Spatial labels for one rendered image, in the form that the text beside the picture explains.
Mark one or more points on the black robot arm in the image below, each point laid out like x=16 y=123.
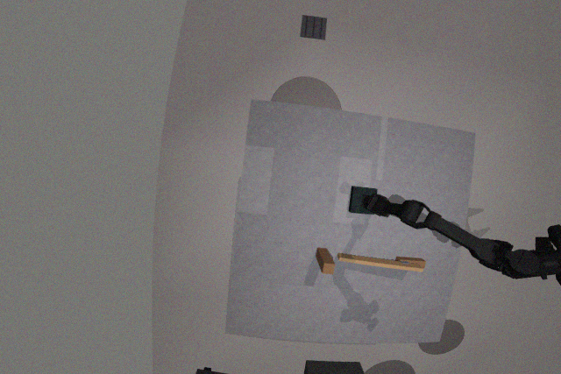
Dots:
x=490 y=253

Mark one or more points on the long tan wooden rail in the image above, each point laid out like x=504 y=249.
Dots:
x=379 y=262

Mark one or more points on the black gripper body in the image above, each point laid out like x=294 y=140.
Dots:
x=550 y=261

